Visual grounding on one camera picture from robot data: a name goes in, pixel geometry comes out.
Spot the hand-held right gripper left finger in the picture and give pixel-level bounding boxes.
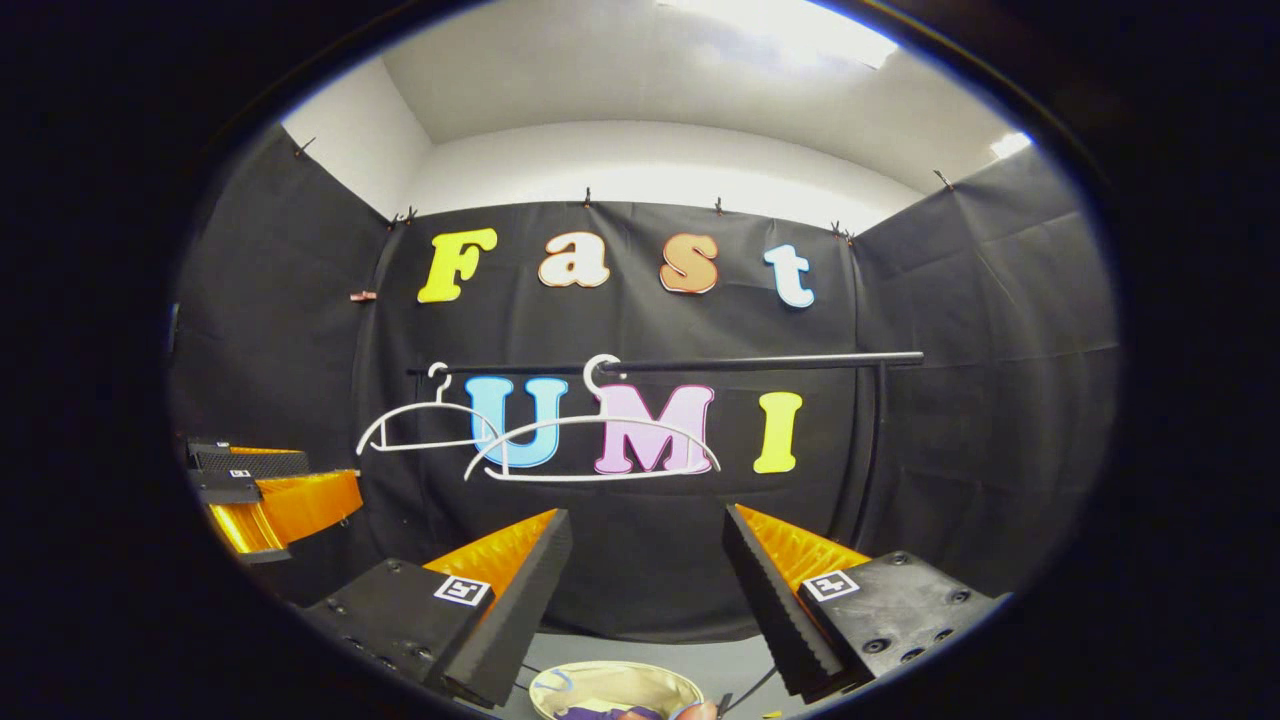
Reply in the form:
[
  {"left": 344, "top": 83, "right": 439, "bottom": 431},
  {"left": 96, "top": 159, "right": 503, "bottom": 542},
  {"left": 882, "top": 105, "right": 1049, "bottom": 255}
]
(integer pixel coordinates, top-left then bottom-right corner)
[{"left": 298, "top": 507, "right": 575, "bottom": 711}]

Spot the long ceiling light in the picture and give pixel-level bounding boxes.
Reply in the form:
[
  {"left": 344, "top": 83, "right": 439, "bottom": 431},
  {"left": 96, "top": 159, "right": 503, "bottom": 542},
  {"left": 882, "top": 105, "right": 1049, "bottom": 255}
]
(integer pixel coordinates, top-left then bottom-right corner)
[{"left": 658, "top": 0, "right": 901, "bottom": 70}]

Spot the black backdrop cloth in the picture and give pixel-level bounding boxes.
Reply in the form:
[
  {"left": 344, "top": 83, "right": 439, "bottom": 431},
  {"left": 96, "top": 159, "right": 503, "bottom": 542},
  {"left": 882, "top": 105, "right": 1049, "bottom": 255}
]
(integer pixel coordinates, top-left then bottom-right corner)
[{"left": 168, "top": 125, "right": 1119, "bottom": 643}]

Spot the cream round laundry hamper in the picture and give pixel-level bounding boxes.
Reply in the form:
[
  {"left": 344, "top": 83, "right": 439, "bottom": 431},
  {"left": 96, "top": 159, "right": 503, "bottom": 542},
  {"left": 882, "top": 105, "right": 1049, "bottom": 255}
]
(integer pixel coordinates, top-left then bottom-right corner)
[{"left": 527, "top": 660, "right": 707, "bottom": 720}]

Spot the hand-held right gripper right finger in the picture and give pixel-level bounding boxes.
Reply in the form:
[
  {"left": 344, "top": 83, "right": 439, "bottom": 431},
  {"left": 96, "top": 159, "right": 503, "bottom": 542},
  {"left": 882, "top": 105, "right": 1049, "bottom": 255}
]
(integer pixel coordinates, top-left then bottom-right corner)
[{"left": 720, "top": 502, "right": 1009, "bottom": 703}]

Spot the black clothes rail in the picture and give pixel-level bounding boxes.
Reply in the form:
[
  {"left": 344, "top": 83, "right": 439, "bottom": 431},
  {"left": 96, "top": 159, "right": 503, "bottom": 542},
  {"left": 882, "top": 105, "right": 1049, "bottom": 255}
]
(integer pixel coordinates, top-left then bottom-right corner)
[{"left": 407, "top": 351, "right": 925, "bottom": 546}]

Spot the black cable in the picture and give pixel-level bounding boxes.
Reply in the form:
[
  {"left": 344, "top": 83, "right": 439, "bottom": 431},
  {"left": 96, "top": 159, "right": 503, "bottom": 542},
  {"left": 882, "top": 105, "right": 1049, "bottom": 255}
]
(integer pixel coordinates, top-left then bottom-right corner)
[{"left": 714, "top": 664, "right": 780, "bottom": 717}]

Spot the row of black clips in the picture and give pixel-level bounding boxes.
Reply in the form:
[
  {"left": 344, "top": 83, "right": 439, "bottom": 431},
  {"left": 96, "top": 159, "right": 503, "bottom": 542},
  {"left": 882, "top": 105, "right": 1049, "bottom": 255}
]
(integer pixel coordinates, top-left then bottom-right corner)
[{"left": 292, "top": 136, "right": 956, "bottom": 246}]

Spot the white plastic hanger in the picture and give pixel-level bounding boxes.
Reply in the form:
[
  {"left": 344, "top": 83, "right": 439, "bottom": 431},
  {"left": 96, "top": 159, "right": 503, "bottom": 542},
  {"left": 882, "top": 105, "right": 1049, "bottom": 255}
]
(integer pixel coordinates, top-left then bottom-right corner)
[
  {"left": 462, "top": 354, "right": 722, "bottom": 484},
  {"left": 356, "top": 362, "right": 502, "bottom": 457}
]

